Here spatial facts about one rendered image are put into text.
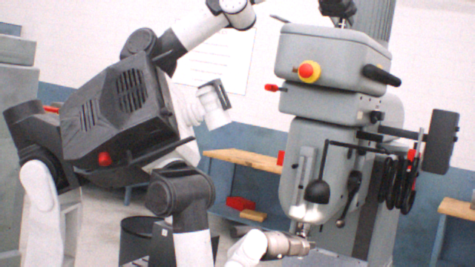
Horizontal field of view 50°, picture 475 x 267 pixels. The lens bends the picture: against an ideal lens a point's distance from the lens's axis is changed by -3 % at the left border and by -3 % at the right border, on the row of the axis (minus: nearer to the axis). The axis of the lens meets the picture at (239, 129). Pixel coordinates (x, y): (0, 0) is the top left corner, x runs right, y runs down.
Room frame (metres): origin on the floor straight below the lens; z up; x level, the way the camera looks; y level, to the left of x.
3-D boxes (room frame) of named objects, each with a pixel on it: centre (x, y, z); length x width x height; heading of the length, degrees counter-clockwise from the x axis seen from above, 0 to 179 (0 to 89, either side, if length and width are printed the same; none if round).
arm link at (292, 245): (1.55, -0.19, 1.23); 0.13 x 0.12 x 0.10; 39
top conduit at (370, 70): (1.58, -0.41, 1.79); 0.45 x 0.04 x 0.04; 154
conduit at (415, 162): (1.77, -0.55, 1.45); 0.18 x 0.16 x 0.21; 154
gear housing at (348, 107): (1.65, -0.28, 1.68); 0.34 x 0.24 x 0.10; 154
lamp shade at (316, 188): (1.42, -0.24, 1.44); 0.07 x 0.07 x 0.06
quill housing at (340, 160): (1.62, -0.26, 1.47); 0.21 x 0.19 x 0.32; 64
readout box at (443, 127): (1.74, -0.69, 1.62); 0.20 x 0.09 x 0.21; 154
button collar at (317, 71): (1.41, -0.16, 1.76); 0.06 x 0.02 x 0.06; 64
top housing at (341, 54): (1.63, -0.26, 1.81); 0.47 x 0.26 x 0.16; 154
